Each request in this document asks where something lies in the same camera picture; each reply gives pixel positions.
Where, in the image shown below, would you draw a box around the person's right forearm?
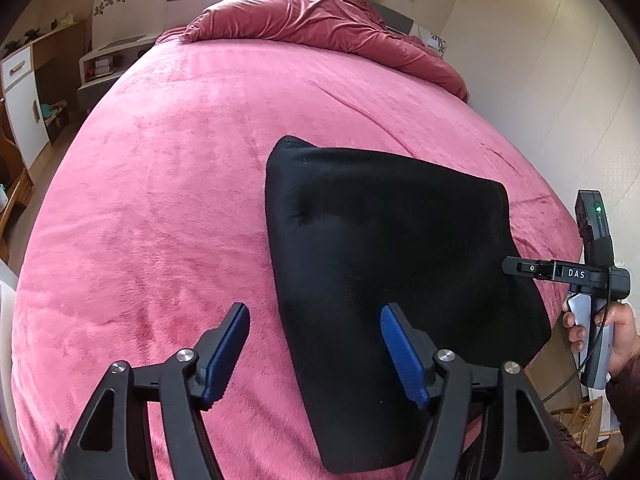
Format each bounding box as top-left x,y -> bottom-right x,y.
605,360 -> 640,436

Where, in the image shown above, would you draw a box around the maroon quilted jacket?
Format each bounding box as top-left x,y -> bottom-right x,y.
465,412 -> 608,480

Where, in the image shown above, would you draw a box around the white wooden cabinet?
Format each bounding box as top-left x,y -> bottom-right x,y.
0,20 -> 87,128

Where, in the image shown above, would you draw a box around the black cable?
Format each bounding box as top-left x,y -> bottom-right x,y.
542,265 -> 613,403

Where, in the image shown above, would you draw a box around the white leaf print box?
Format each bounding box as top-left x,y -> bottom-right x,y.
414,24 -> 447,56

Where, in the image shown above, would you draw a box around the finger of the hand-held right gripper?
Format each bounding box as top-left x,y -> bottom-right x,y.
501,256 -> 556,281

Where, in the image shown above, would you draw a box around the black pants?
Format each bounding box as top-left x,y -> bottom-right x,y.
264,135 -> 552,476

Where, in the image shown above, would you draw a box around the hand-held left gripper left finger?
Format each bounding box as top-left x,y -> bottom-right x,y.
52,302 -> 251,480

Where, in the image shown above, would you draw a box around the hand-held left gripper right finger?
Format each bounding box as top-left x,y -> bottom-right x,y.
380,302 -> 576,480

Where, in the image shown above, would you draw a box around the pink bed blanket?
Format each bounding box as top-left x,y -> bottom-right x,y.
10,37 -> 588,480

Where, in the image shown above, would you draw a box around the wooden rack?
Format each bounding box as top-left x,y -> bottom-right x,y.
552,395 -> 621,471

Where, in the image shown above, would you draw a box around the person's right hand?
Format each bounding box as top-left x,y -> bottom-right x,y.
561,302 -> 640,376

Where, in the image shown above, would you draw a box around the dark red duvet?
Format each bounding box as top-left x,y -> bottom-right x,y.
180,0 -> 471,103

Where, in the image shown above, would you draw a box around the white nightstand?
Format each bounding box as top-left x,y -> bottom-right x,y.
77,35 -> 151,111

